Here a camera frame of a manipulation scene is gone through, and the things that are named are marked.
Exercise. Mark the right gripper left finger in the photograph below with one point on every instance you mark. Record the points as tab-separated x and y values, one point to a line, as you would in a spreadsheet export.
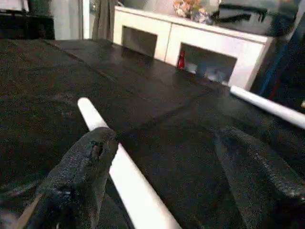
76	181

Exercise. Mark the black work mat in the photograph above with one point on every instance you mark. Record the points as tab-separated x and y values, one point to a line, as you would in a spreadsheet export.
59	83

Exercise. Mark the white cabinet with glass doors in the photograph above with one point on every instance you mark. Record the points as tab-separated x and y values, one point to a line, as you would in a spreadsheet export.
166	31

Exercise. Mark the metal parts clutter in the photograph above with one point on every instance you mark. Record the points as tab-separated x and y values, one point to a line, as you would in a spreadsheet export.
193	10

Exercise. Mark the black sofa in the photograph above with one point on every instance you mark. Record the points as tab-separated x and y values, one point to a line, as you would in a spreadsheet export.
281	66

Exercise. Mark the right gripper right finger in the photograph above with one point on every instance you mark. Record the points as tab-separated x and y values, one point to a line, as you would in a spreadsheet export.
264	186

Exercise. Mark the white plastic table leg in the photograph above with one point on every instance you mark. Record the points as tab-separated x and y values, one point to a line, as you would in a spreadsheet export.
269	105
133	181

